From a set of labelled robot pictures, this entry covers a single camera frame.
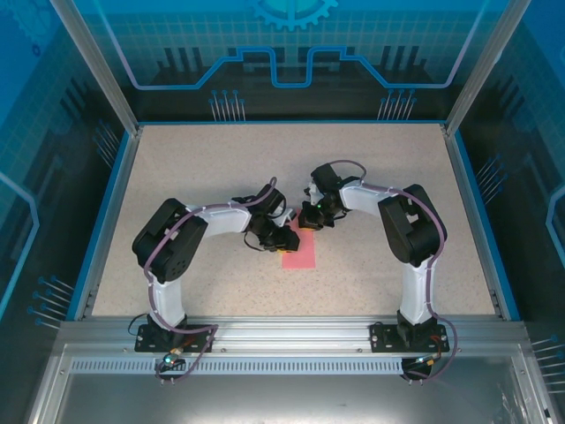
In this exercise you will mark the pink square paper sheet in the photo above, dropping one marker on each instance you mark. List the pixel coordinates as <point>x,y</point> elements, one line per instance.
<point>300,258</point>

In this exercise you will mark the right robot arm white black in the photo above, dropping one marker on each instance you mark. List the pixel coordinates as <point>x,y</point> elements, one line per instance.
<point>410,229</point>

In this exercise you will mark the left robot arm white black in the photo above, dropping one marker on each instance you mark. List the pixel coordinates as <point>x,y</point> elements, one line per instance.
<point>170,238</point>

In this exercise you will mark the metal sheet tray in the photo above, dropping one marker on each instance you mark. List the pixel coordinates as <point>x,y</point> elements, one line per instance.
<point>282,402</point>

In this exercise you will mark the blue table edge strip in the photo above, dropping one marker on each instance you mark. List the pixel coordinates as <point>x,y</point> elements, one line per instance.
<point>484,221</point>
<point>100,221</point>

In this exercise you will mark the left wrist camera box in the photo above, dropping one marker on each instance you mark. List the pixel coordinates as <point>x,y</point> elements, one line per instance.
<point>286,217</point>

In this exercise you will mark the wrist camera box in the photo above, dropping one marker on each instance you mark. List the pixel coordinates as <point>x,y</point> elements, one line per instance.
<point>313,191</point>
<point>286,217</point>

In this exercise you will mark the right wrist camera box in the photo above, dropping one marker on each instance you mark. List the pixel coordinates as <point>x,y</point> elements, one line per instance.
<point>313,191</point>

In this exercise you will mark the aluminium mounting rail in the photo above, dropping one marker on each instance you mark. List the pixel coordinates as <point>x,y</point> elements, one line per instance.
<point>287,335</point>

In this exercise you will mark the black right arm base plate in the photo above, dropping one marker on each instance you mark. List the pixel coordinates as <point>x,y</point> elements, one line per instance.
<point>379,338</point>

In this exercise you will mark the aluminium side rail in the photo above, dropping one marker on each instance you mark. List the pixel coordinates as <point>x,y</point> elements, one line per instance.
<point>111,221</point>
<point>471,221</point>

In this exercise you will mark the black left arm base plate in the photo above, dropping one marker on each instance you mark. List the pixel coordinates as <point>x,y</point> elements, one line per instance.
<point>143,342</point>

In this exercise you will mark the aluminium frame post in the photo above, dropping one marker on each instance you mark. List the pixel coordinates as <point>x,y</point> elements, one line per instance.
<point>99,66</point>
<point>484,66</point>

